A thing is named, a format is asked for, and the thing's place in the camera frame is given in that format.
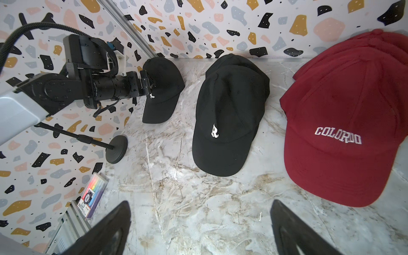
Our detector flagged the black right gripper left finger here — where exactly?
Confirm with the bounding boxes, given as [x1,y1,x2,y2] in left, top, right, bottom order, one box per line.
[62,201,131,255]

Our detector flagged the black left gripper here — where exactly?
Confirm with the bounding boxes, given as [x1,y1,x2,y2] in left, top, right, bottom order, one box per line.
[84,70,152,108]

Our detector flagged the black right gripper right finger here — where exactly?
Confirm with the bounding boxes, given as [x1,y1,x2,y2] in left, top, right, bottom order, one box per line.
[270,200,340,255]

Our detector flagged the black cap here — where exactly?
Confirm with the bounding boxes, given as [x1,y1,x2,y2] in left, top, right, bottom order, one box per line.
[192,65,269,177]
[205,54,270,86]
[142,57,185,124]

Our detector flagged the red cap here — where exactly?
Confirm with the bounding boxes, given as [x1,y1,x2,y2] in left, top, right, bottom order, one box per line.
[293,29,408,80]
[280,47,408,207]

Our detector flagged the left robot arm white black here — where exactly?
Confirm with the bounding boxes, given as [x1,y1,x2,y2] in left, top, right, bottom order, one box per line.
[1,70,155,144]

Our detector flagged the black corrugated cable conduit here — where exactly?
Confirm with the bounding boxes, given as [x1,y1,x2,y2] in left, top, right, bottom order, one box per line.
[0,21,112,74]

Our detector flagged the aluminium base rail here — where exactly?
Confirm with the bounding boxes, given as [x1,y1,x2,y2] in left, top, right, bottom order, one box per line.
[45,200,91,255]

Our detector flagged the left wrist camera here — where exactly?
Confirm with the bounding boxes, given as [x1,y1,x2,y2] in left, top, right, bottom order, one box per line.
[63,35,126,79]

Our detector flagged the colourful box by left wall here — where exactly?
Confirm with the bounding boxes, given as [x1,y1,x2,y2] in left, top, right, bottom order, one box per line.
[77,173,108,220]

